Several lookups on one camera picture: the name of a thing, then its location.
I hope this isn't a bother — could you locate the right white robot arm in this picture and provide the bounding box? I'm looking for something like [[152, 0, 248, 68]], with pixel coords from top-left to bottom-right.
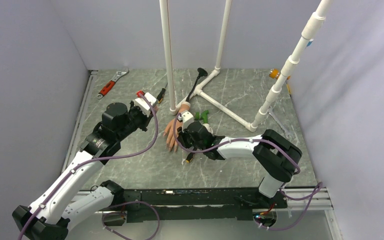
[[176, 121, 303, 208]]

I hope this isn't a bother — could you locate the orange yellow tool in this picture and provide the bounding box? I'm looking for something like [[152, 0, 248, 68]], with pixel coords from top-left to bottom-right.
[[268, 68, 292, 95]]

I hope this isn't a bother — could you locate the black suction mount stalk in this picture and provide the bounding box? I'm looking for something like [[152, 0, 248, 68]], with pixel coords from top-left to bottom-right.
[[185, 67, 208, 102]]

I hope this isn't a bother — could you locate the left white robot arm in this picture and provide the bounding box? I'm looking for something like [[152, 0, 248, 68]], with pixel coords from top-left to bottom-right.
[[12, 98, 156, 240]]

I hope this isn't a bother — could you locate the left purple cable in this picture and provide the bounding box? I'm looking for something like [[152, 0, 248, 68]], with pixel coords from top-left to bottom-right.
[[17, 94, 161, 240]]

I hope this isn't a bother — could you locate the red adjustable wrench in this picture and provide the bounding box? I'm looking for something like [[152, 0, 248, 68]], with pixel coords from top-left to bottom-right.
[[96, 67, 130, 100]]

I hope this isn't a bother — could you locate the black yellow screwdriver near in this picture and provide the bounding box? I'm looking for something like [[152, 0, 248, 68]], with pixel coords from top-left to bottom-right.
[[181, 152, 195, 165]]

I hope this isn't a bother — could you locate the white PVC pipe frame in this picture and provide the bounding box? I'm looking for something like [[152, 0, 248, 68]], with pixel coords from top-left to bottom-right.
[[159, 0, 259, 133]]

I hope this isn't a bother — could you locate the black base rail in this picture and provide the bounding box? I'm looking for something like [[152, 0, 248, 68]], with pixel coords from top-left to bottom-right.
[[100, 180, 288, 223]]

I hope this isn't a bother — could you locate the black yellow screwdriver far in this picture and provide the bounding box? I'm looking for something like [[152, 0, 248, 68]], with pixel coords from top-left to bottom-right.
[[156, 83, 168, 104]]

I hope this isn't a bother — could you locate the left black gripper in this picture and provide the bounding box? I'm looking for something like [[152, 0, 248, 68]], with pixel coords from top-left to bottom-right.
[[116, 99, 156, 141]]

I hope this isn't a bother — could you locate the silver combination wrench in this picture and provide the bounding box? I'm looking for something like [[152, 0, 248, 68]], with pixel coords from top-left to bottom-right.
[[267, 106, 294, 140]]

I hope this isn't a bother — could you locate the green hose nozzle fitting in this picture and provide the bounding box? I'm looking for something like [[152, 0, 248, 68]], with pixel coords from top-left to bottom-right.
[[194, 110, 214, 134]]

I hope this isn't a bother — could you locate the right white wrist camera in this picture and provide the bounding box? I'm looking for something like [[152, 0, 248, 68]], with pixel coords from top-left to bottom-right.
[[177, 110, 195, 132]]

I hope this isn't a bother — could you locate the mannequin practice hand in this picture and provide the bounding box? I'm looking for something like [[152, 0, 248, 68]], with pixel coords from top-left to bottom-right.
[[163, 101, 191, 152]]

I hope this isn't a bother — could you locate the white angled PVC pole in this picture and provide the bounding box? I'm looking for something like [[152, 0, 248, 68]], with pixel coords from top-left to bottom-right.
[[249, 0, 332, 132]]

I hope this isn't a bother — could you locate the black yellow screwdriver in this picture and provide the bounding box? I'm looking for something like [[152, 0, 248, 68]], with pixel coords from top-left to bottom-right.
[[156, 83, 168, 104], [181, 152, 195, 165]]

